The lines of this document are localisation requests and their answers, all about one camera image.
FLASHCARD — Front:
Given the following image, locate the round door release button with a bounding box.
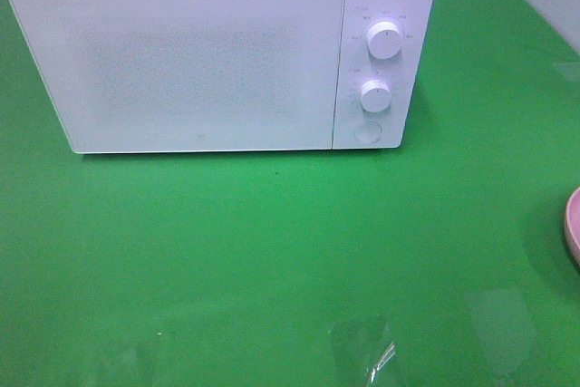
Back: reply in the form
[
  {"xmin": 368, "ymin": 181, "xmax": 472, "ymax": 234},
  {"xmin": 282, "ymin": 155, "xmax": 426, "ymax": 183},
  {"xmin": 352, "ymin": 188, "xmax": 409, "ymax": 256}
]
[{"xmin": 354, "ymin": 121, "xmax": 382, "ymax": 144}]

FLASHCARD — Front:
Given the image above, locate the white microwave door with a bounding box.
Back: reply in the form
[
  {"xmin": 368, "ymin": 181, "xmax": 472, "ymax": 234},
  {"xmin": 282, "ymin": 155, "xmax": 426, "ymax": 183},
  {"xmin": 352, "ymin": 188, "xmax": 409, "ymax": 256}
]
[{"xmin": 10, "ymin": 0, "xmax": 343, "ymax": 154}]

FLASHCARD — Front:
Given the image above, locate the pink plate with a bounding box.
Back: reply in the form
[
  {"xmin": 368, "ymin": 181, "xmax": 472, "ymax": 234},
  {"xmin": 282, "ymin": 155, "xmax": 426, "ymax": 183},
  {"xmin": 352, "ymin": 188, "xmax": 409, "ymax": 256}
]
[{"xmin": 564, "ymin": 187, "xmax": 580, "ymax": 265}]

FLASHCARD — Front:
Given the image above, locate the lower white timer knob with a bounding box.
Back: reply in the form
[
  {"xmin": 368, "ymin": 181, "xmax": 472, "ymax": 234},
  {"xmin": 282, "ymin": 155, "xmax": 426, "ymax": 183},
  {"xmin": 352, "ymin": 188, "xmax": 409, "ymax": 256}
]
[{"xmin": 360, "ymin": 79, "xmax": 392, "ymax": 113}]

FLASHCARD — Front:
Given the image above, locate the upper white power knob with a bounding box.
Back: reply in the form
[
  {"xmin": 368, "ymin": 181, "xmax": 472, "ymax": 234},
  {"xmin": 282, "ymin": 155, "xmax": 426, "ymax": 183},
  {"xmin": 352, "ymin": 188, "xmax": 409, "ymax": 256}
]
[{"xmin": 365, "ymin": 19, "xmax": 403, "ymax": 60}]

